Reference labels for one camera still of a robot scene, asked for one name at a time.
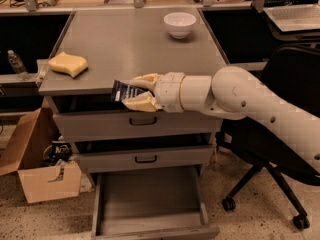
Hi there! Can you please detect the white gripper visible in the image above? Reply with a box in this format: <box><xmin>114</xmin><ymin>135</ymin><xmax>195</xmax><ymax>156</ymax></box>
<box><xmin>122</xmin><ymin>72</ymin><xmax>185</xmax><ymax>113</ymax></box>

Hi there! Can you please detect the dark blue rxbar wrapper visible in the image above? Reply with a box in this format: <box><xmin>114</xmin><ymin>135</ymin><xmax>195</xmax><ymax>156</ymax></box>
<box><xmin>111</xmin><ymin>80</ymin><xmax>146</xmax><ymax>102</ymax></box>

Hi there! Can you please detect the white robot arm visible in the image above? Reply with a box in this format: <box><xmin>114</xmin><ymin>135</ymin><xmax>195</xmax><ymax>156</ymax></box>
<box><xmin>122</xmin><ymin>66</ymin><xmax>320</xmax><ymax>172</ymax></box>

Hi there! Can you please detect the grey drawer cabinet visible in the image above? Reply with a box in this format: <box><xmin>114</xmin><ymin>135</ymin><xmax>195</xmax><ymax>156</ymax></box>
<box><xmin>37</xmin><ymin>7</ymin><xmax>236</xmax><ymax>185</ymax></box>

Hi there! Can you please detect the grey top drawer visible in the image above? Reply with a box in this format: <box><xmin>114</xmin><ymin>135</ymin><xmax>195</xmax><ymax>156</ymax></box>
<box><xmin>52</xmin><ymin>93</ymin><xmax>222</xmax><ymax>142</ymax></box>

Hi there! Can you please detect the grey drawer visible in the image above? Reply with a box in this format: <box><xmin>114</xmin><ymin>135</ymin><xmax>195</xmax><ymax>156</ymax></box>
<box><xmin>52</xmin><ymin>93</ymin><xmax>222</xmax><ymax>142</ymax></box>
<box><xmin>91</xmin><ymin>166</ymin><xmax>219</xmax><ymax>240</ymax></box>
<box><xmin>76</xmin><ymin>133</ymin><xmax>213</xmax><ymax>173</ymax></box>

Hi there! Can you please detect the grey middle drawer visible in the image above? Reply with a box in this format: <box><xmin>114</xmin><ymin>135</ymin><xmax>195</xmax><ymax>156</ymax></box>
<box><xmin>76</xmin><ymin>133</ymin><xmax>213</xmax><ymax>173</ymax></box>

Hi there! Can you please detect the grey bottom drawer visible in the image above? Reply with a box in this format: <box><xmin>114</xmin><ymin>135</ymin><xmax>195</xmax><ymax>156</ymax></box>
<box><xmin>91</xmin><ymin>166</ymin><xmax>219</xmax><ymax>240</ymax></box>

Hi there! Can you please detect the white ceramic bowl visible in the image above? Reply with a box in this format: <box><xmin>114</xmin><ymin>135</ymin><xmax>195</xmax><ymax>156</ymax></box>
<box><xmin>164</xmin><ymin>12</ymin><xmax>197</xmax><ymax>39</ymax></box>

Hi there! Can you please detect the yellow sponge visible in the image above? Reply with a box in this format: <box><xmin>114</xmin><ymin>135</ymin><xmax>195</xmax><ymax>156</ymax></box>
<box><xmin>48</xmin><ymin>52</ymin><xmax>88</xmax><ymax>78</ymax></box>

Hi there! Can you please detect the dark snack bag in box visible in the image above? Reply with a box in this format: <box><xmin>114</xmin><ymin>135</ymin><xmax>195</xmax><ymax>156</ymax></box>
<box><xmin>43</xmin><ymin>141</ymin><xmax>72</xmax><ymax>166</ymax></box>

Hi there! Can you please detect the clear plastic water bottle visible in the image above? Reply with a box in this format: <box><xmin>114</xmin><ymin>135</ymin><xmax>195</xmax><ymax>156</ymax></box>
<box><xmin>7</xmin><ymin>50</ymin><xmax>30</xmax><ymax>81</ymax></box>

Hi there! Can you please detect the brown cardboard box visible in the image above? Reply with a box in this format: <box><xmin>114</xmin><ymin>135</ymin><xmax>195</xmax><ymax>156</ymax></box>
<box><xmin>0</xmin><ymin>105</ymin><xmax>82</xmax><ymax>203</ymax></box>

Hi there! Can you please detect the black office chair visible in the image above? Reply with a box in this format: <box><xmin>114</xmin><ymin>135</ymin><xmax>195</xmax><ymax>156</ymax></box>
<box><xmin>216</xmin><ymin>45</ymin><xmax>320</xmax><ymax>230</ymax></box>

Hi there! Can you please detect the silver laptop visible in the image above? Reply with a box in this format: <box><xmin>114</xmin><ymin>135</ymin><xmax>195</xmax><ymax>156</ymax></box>
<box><xmin>263</xmin><ymin>0</ymin><xmax>320</xmax><ymax>32</ymax></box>

